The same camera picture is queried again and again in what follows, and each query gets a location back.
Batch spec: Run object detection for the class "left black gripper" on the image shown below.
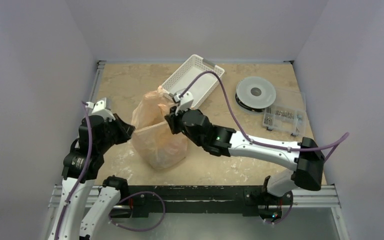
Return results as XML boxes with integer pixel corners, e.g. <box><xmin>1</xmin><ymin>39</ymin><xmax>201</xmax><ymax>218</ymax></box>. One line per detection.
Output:
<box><xmin>97</xmin><ymin>112</ymin><xmax>135</xmax><ymax>153</ymax></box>

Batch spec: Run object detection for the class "orange plastic bag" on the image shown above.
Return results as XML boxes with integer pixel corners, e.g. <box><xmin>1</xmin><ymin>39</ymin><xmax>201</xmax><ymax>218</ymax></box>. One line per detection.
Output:
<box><xmin>131</xmin><ymin>86</ymin><xmax>188</xmax><ymax>170</ymax></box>

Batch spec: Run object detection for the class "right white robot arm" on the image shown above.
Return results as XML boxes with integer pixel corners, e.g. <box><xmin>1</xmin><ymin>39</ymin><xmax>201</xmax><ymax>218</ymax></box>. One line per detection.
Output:
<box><xmin>164</xmin><ymin>107</ymin><xmax>325</xmax><ymax>204</ymax></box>

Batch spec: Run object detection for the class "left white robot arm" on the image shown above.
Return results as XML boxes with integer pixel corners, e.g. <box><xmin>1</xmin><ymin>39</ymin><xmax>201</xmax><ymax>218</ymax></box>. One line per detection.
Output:
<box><xmin>48</xmin><ymin>114</ymin><xmax>136</xmax><ymax>240</ymax></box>

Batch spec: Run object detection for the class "white plastic basket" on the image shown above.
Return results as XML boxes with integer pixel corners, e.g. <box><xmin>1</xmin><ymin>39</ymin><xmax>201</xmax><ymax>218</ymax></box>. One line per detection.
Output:
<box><xmin>160</xmin><ymin>54</ymin><xmax>226</xmax><ymax>110</ymax></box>

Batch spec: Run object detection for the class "filament spool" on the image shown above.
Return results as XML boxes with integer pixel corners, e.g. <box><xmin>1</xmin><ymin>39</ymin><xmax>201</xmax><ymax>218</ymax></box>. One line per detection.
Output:
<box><xmin>235</xmin><ymin>76</ymin><xmax>277</xmax><ymax>114</ymax></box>

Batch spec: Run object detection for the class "clear screw organizer box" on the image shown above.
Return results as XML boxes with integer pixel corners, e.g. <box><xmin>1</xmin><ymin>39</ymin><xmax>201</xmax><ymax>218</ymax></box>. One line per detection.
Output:
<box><xmin>262</xmin><ymin>88</ymin><xmax>307</xmax><ymax>137</ymax></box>

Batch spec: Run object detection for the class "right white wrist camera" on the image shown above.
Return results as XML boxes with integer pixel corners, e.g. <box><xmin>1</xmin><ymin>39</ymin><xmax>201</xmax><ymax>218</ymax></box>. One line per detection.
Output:
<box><xmin>169</xmin><ymin>91</ymin><xmax>194</xmax><ymax>115</ymax></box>

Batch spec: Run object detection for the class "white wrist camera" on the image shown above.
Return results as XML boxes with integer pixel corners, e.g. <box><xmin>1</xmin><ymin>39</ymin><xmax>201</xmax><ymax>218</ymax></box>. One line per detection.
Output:
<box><xmin>169</xmin><ymin>91</ymin><xmax>194</xmax><ymax>115</ymax></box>
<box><xmin>85</xmin><ymin>97</ymin><xmax>115</xmax><ymax>121</ymax></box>

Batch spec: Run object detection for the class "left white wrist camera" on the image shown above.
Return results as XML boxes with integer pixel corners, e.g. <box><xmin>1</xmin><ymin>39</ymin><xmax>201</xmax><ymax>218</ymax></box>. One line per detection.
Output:
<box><xmin>85</xmin><ymin>97</ymin><xmax>115</xmax><ymax>121</ymax></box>

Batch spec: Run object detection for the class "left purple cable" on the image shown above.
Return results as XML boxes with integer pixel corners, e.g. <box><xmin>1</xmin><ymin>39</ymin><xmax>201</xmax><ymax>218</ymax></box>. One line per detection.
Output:
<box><xmin>53</xmin><ymin>100</ymin><xmax>166</xmax><ymax>240</ymax></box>

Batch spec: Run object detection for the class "purple cable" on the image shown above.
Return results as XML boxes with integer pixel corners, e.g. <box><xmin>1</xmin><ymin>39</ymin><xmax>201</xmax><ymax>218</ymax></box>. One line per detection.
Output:
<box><xmin>178</xmin><ymin>70</ymin><xmax>350</xmax><ymax>226</ymax></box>
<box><xmin>53</xmin><ymin>100</ymin><xmax>166</xmax><ymax>240</ymax></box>

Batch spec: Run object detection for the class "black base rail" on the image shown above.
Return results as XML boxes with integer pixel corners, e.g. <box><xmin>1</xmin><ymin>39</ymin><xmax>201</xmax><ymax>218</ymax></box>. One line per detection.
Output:
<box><xmin>110</xmin><ymin>185</ymin><xmax>294</xmax><ymax>219</ymax></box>

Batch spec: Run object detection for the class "aluminium frame rail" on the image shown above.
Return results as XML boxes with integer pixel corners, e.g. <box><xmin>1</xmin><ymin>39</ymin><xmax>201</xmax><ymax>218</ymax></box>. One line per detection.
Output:
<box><xmin>58</xmin><ymin>55</ymin><xmax>326</xmax><ymax>226</ymax></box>

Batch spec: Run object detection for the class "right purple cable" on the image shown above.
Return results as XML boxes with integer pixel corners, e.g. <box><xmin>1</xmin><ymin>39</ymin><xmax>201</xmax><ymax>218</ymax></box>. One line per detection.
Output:
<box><xmin>178</xmin><ymin>70</ymin><xmax>350</xmax><ymax>226</ymax></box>

